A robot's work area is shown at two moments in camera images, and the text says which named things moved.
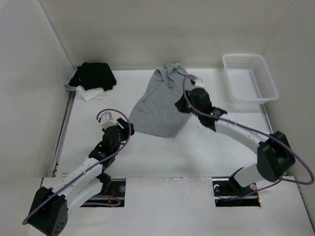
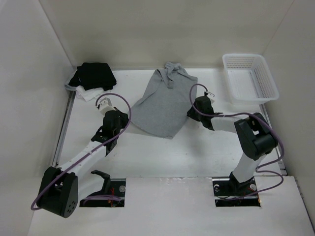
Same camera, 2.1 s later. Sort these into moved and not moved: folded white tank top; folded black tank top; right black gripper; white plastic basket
Moved: right black gripper
Not moved: folded white tank top; white plastic basket; folded black tank top
